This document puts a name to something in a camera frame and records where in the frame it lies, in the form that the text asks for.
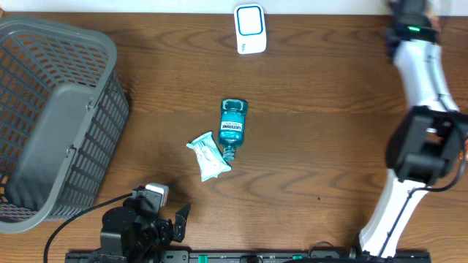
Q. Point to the teal mouthwash bottle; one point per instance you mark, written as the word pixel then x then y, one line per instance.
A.
pixel 232 124

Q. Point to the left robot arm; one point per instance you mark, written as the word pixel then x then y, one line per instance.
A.
pixel 133 231

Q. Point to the white barcode scanner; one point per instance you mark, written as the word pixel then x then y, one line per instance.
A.
pixel 250 29

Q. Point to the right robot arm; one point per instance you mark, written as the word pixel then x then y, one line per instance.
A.
pixel 428 151

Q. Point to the grey plastic shopping basket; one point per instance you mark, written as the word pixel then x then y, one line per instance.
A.
pixel 63 112

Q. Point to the light blue wet wipes pack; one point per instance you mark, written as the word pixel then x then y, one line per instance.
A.
pixel 209 158

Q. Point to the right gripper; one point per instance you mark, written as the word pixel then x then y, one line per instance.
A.
pixel 424 23

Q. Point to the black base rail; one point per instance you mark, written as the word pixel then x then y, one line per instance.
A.
pixel 180 256

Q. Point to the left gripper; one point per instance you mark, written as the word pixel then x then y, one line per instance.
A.
pixel 165 234

